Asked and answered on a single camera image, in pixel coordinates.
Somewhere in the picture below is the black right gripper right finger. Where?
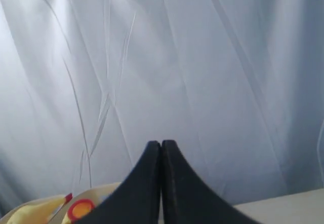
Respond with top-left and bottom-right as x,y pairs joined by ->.
161,140 -> 257,224

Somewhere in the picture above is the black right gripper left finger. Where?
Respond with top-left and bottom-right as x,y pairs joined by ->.
76,141 -> 161,224

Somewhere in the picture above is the headless yellow rubber chicken body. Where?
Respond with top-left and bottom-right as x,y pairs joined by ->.
61,199 -> 96,224

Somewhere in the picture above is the yellow rubber chicken front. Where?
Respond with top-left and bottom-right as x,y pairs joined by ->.
6,193 -> 73,223

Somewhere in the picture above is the cream bin marked X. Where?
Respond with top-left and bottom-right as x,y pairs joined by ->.
49,182 -> 120,223

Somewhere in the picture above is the white backdrop curtain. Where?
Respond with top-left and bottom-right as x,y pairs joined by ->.
1,0 -> 323,214

